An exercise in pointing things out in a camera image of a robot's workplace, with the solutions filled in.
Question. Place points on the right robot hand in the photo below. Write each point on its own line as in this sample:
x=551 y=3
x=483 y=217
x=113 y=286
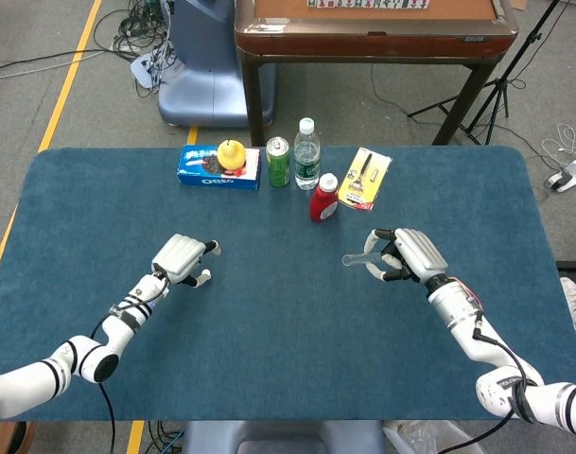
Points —
x=420 y=255

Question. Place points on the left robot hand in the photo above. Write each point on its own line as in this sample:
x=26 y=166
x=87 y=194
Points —
x=176 y=255

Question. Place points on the clear glass test tube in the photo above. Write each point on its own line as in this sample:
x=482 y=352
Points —
x=356 y=258

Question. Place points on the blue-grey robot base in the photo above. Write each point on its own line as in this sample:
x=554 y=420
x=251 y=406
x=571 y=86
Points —
x=207 y=71

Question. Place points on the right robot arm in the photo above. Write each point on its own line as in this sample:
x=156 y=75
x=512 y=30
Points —
x=462 y=312

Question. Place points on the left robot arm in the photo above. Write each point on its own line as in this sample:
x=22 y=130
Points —
x=117 y=331

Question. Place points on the blue Oreo cookie box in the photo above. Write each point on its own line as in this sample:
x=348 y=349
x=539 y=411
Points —
x=207 y=182

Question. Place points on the yellow razor blister package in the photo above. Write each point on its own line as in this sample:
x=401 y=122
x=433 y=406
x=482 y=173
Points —
x=363 y=179

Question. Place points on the red ketchup squeeze bottle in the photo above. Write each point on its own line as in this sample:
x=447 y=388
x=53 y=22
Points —
x=323 y=203

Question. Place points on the yellow toy pear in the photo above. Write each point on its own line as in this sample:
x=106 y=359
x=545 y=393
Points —
x=231 y=156

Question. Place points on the blue felt table mat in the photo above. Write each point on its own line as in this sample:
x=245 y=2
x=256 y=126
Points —
x=278 y=307

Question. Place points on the green drink can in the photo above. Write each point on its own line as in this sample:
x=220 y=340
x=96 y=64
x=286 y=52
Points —
x=278 y=170

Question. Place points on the clear plastic water bottle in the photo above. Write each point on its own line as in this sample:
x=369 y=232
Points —
x=307 y=161

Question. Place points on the grey power strip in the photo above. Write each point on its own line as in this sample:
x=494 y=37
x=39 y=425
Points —
x=569 y=175

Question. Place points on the clear plastic bag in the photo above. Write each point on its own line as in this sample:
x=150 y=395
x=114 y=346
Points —
x=424 y=437

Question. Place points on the black tripod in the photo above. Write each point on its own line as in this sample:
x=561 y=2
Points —
x=498 y=90

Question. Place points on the white power strip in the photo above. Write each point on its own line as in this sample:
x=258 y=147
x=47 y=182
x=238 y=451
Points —
x=145 y=68

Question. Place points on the blue-grey seat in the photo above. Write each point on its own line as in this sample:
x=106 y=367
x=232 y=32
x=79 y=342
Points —
x=283 y=437

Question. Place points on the brown mahjong table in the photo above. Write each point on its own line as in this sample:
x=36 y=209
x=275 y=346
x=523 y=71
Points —
x=372 y=42

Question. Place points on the face-showing mahjong tile row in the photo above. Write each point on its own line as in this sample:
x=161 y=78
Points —
x=368 y=4

